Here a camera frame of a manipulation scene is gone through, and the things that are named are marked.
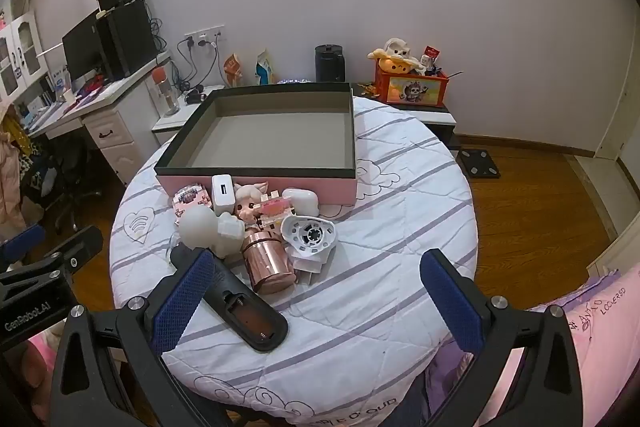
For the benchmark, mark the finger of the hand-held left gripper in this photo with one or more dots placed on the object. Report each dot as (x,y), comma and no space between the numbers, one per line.
(22,239)
(75,244)

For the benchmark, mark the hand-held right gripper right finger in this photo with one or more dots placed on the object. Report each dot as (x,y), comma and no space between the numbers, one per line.
(452,302)

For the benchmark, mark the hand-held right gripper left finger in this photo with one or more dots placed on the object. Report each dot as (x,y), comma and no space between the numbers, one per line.
(182,302)

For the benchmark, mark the black remote control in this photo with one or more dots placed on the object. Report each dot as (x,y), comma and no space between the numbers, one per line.
(250,314)

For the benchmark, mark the white round-headed figurine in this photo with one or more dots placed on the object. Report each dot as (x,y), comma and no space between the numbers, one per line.
(207,227)

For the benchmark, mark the rose gold metal cylinder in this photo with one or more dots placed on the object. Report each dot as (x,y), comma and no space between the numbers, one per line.
(267,262)

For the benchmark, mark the white plug-in night light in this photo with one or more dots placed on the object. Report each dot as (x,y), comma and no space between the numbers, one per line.
(307,234)

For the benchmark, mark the pink box with black rim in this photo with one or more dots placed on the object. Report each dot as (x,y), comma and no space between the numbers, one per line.
(270,142)

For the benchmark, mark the pink jacket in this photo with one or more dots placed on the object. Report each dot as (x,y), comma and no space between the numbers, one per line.
(10,177)

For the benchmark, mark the black office chair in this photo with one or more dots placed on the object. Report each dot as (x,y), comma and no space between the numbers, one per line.
(67,172)

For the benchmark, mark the round table with striped cloth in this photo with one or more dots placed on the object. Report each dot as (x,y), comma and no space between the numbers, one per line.
(380,227)

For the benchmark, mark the white charger cube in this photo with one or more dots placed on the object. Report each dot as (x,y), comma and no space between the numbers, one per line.
(222,194)

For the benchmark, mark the pink-haired doll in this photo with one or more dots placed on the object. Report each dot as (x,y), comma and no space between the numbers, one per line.
(248,204)

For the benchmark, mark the white desk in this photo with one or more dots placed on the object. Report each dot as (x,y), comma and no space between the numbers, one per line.
(112,127)

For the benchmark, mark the black bathroom scale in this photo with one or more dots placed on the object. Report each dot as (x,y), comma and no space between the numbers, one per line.
(479,163)

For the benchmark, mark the pink printed bedsheet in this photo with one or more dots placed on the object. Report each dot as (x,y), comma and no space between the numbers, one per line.
(595,357)

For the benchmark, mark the white earbud case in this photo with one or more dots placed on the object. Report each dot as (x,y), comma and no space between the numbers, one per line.
(302,202)

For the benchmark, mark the bottle with orange cap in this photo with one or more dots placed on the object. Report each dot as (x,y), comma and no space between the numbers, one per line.
(167,94)

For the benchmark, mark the white glass-door cabinet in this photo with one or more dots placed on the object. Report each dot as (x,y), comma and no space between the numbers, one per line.
(20,57)

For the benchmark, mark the small black device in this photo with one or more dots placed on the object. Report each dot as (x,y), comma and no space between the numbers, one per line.
(195,96)

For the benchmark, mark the black computer monitor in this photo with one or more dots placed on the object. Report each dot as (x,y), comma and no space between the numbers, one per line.
(82,49)

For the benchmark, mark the black computer tower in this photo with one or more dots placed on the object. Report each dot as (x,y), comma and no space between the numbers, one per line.
(127,39)

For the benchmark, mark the orange printed toy box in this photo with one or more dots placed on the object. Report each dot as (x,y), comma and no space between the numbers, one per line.
(412,89)

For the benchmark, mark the small yellow toy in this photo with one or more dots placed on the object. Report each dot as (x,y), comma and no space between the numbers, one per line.
(366,89)

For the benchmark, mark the orange snack bag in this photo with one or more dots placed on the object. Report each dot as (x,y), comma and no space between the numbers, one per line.
(233,72)

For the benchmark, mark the yellow plush toy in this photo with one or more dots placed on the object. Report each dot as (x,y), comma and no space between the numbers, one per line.
(395,64)

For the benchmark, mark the blue and white snack bag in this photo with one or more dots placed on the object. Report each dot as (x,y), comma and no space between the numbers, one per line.
(265,68)

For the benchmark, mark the wet wipes pack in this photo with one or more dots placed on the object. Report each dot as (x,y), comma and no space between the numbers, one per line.
(295,80)

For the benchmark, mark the red card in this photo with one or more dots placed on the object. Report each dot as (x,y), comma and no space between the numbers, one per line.
(431,53)

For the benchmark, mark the white plush toy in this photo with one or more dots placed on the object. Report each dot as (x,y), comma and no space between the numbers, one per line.
(397,47)

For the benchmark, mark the black kettle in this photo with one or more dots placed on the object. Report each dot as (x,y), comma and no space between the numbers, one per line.
(330,64)

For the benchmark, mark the white bed frame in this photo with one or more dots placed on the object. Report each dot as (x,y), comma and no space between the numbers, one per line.
(617,247)

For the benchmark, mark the white wall outlet strip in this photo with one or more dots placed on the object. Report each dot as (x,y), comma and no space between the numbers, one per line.
(205,36)

